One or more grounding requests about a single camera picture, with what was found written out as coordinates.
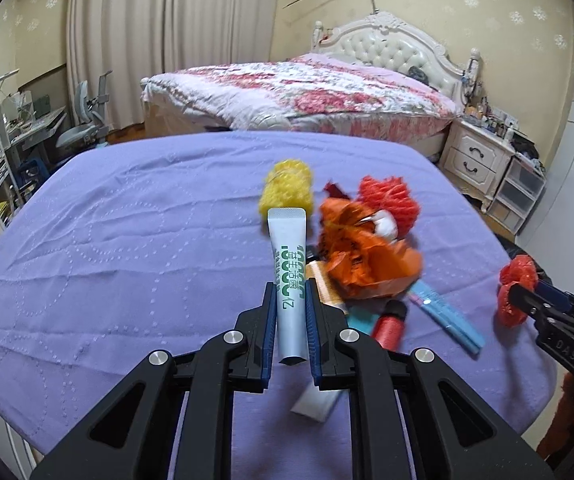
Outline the grey desk chair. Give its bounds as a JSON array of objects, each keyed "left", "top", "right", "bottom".
[{"left": 56, "top": 70, "right": 112, "bottom": 152}]

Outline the floral quilt bed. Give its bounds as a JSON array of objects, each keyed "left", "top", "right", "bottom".
[{"left": 140, "top": 53, "right": 464, "bottom": 145}]

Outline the purple bed cover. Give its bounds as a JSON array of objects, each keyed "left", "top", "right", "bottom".
[{"left": 0, "top": 132, "right": 555, "bottom": 453}]

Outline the white tufted headboard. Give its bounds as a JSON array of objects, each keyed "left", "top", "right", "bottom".
[{"left": 311, "top": 11, "right": 481, "bottom": 105}]

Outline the plastic drawer unit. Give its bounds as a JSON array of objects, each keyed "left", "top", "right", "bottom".
[{"left": 486, "top": 154, "right": 546, "bottom": 235}]

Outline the orange-red foam net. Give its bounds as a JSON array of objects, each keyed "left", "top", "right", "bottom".
[{"left": 358, "top": 176, "right": 420, "bottom": 237}]

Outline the dark red crumpled wrapper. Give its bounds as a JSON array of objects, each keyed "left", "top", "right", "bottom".
[{"left": 324, "top": 182, "right": 352, "bottom": 200}]

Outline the silver white tube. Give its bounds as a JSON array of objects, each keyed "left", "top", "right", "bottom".
[{"left": 267, "top": 208, "right": 308, "bottom": 366}]

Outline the grey study desk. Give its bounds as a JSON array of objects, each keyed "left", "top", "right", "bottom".
[{"left": 0, "top": 106, "right": 68, "bottom": 202}]

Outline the light blue package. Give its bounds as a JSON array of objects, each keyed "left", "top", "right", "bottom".
[{"left": 407, "top": 280, "right": 485, "bottom": 356}]

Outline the orange plastic wrapper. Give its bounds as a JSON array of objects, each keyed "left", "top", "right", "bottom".
[{"left": 318, "top": 197, "right": 424, "bottom": 299}]

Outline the white crumpled tissue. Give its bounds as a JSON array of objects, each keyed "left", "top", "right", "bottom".
[{"left": 372, "top": 210, "right": 398, "bottom": 243}]

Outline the beige curtain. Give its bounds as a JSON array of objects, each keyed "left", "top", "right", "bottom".
[{"left": 66, "top": 0, "right": 277, "bottom": 129}]

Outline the white nightstand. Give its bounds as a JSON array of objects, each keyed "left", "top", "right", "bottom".
[{"left": 439, "top": 119, "right": 516, "bottom": 212}]

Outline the yellow foam net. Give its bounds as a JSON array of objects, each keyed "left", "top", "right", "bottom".
[{"left": 259, "top": 158, "right": 314, "bottom": 221}]

